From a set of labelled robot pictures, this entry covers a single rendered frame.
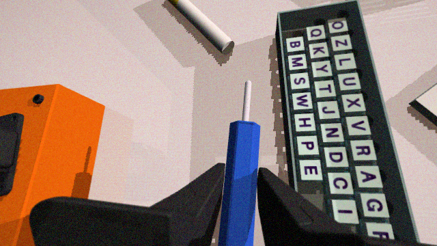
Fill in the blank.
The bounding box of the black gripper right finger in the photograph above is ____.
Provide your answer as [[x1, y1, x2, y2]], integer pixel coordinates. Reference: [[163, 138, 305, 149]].
[[257, 167, 437, 246]]

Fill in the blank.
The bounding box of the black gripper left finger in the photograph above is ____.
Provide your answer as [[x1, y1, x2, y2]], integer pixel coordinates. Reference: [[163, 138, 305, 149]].
[[29, 163, 225, 246]]

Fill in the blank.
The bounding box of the black keyboard with white keys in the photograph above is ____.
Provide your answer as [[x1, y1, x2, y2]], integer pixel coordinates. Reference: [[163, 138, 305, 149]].
[[275, 0, 421, 243]]

